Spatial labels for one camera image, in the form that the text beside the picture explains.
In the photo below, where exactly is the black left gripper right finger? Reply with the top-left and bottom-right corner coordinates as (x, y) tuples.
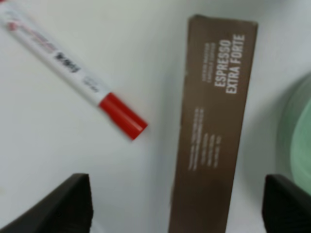
(262, 174), (311, 233)

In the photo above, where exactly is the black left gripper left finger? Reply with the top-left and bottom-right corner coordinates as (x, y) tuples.
(0, 173), (94, 233)

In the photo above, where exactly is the green plate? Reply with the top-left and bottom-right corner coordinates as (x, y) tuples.
(277, 73), (311, 194)

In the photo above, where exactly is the brown espresso capsule box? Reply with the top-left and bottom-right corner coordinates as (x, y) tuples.
(168, 15), (258, 233)

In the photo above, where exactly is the white marker red cap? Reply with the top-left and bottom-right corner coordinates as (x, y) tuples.
(0, 0), (148, 140)

